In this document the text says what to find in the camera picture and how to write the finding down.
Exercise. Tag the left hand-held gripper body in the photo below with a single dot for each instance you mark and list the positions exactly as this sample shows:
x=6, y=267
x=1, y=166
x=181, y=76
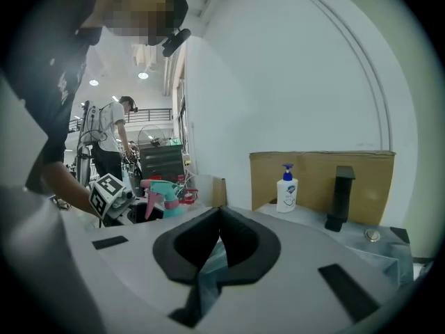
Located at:
x=107, y=195

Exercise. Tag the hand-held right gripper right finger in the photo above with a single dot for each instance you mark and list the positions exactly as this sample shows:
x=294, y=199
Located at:
x=299, y=291

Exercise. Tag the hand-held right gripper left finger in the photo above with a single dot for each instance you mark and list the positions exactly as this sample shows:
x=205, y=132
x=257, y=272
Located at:
x=139, y=284

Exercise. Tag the teal pink spray head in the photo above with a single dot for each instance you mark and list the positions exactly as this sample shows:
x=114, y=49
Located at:
x=161, y=190

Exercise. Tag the teal spray bottle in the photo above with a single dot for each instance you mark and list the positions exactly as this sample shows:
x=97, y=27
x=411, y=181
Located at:
x=172, y=211

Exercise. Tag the person's left forearm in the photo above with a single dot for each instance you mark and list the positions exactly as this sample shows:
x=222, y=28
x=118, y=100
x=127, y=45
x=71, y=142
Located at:
x=69, y=186

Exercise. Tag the white blue pump soap bottle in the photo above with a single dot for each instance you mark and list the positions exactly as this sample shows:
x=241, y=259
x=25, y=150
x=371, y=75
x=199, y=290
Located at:
x=286, y=197

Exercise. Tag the black steel cabinet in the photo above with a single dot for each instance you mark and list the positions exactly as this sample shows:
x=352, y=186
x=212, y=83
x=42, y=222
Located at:
x=161, y=165

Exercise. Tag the white grey backpack device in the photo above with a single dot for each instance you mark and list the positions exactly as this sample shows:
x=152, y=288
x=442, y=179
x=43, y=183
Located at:
x=91, y=120

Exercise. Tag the grey marbled sink cabinet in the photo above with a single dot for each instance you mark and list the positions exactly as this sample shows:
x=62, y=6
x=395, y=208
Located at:
x=375, y=256

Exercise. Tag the chrome round sink button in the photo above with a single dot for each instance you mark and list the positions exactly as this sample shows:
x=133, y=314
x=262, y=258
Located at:
x=372, y=235

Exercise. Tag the black balcony railing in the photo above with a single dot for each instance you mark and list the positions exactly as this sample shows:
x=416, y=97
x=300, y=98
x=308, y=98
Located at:
x=153, y=114

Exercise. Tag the black faucet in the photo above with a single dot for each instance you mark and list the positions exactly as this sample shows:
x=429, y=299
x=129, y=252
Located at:
x=342, y=200

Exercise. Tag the small cardboard box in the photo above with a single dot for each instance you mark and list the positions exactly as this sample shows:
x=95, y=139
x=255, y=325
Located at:
x=219, y=191

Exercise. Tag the round ceiling lamp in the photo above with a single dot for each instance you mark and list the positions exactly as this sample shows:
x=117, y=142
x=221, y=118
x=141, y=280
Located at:
x=143, y=76
x=94, y=82

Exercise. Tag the large cardboard sheet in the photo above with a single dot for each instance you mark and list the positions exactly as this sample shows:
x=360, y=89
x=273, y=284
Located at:
x=313, y=172

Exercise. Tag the person's black buttoned shirt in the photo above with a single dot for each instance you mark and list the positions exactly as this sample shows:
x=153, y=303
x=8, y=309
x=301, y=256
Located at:
x=45, y=64

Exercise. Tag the person's head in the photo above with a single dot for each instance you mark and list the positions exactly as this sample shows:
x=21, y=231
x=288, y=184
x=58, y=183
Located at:
x=146, y=16

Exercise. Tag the black head camera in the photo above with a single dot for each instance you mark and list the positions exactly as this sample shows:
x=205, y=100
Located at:
x=175, y=42

